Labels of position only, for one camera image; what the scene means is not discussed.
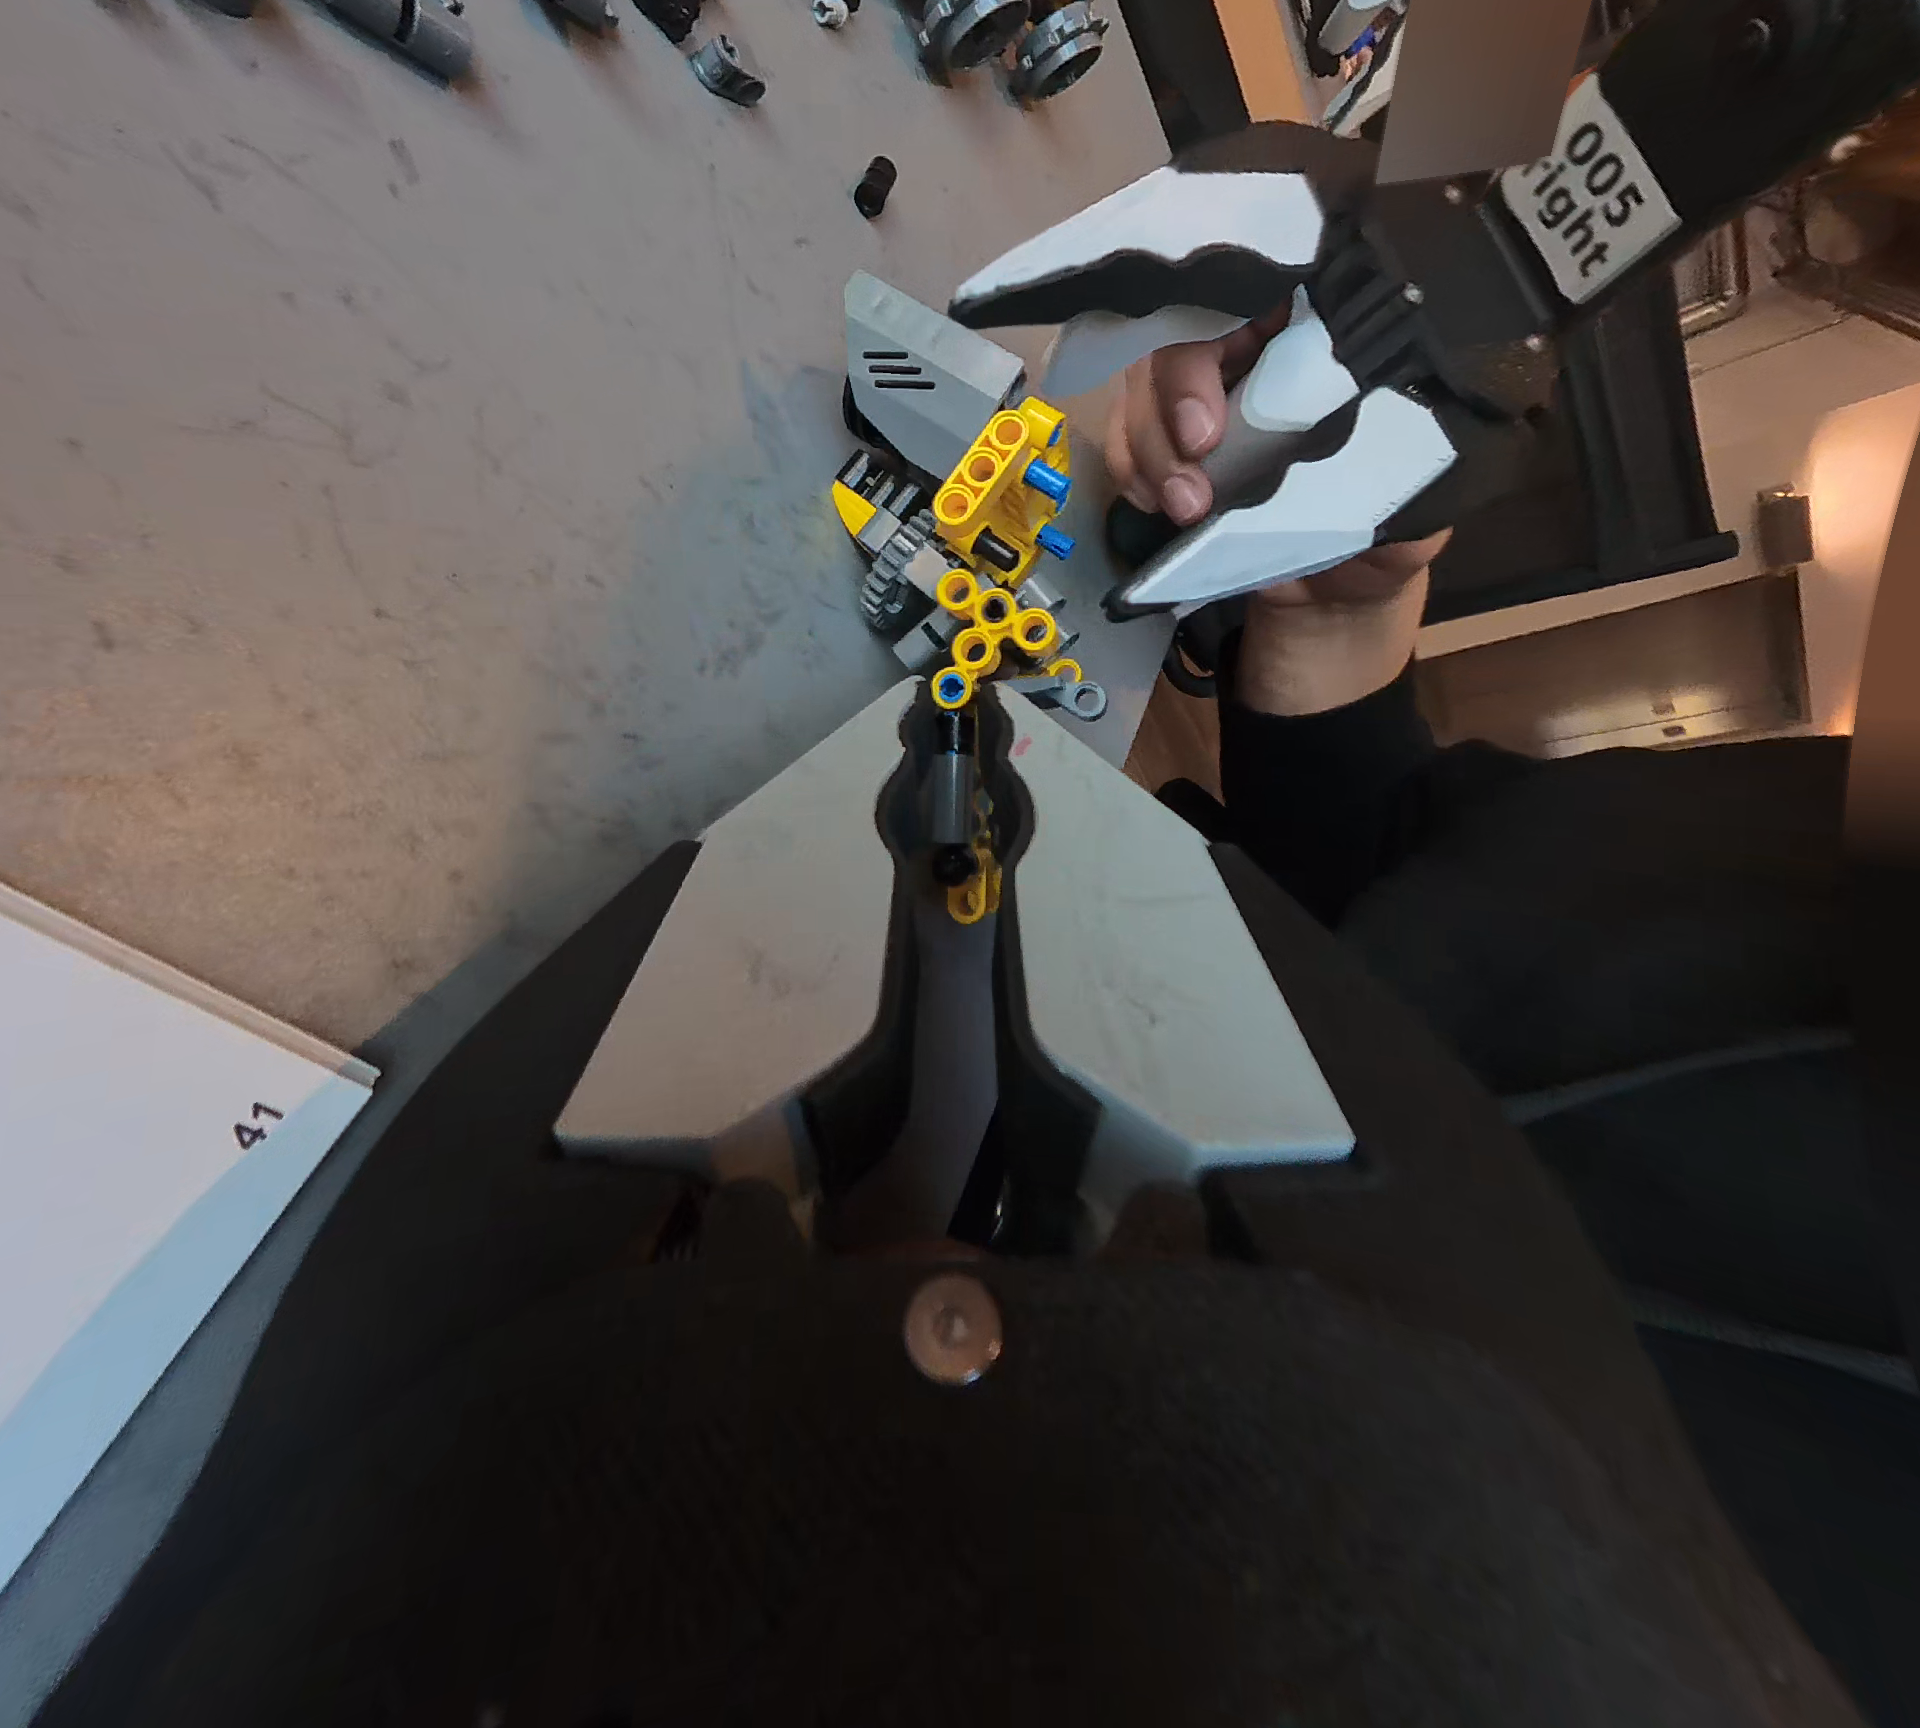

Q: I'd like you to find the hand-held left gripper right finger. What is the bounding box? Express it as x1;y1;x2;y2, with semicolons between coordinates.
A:
981;682;1355;1207

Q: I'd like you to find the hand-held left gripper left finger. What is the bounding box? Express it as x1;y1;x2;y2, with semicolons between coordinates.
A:
552;682;920;1189

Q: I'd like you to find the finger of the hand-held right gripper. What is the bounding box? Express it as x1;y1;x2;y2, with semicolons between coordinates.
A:
1101;381;1460;624
947;164;1330;406

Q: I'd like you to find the yellow brick arm with piston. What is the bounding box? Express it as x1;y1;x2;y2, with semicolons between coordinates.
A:
921;563;1082;927

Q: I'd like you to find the yellow brick assembly with gear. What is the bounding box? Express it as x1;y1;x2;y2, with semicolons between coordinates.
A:
832;269;1112;725

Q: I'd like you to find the person's right forearm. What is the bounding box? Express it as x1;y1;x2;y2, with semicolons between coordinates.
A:
1222;661;1861;949

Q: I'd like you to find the person's right hand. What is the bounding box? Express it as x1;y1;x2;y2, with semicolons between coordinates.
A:
1101;323;1453;722

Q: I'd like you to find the white instruction booklet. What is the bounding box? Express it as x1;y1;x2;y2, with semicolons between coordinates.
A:
0;879;379;1596

